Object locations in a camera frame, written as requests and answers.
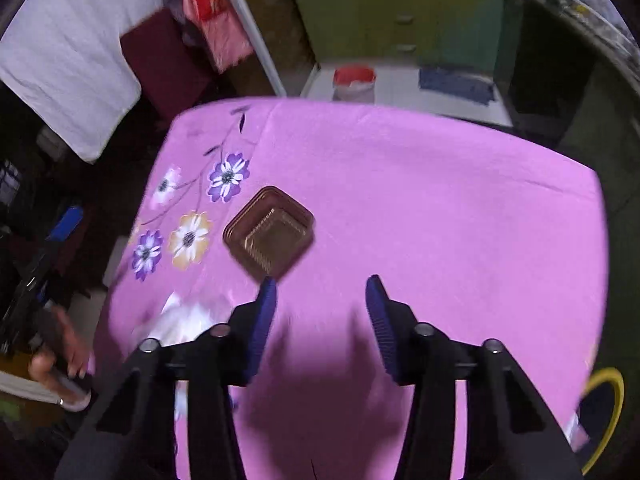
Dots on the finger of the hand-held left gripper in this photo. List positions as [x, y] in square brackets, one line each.
[65, 223]

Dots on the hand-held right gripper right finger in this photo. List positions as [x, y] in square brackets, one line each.
[382, 330]

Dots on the blue floor mat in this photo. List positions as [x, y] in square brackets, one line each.
[457, 85]

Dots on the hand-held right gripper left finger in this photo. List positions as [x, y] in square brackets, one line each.
[260, 330]

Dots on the yellow rimmed bin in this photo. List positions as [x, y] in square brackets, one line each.
[607, 410]

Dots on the pink checked apron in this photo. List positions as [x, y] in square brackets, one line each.
[215, 15]

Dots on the person's left hand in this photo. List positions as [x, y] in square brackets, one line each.
[75, 350]

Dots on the red rimmed bucket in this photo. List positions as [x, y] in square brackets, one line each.
[354, 80]

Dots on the pink floral tablecloth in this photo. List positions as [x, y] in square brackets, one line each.
[400, 200]

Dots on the brown plastic tray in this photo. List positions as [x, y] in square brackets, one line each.
[270, 235]

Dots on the dark base cabinets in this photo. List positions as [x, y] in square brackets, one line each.
[560, 90]

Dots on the maroon chair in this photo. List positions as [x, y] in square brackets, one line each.
[165, 65]

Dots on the glass sliding door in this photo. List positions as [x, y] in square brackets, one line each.
[255, 25]

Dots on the green base cabinet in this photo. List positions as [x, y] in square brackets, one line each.
[375, 20]

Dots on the white hanging sheet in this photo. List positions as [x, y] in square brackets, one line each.
[70, 60]

